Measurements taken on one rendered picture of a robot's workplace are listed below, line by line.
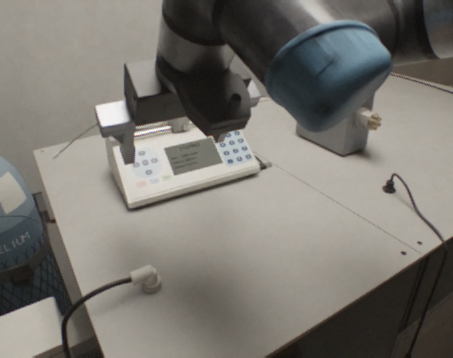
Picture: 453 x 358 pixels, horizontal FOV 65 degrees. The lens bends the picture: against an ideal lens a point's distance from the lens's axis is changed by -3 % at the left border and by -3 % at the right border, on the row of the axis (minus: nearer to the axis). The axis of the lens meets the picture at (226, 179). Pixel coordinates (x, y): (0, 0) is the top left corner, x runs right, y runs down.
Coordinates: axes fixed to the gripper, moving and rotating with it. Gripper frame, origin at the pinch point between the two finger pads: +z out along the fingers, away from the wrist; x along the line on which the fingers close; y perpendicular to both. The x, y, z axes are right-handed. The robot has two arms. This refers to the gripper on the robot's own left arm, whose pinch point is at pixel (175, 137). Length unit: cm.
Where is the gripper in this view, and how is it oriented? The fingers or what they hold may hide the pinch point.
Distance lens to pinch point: 50.6
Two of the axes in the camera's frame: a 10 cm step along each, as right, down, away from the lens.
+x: -8.9, 2.5, -3.8
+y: -3.9, -8.6, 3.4
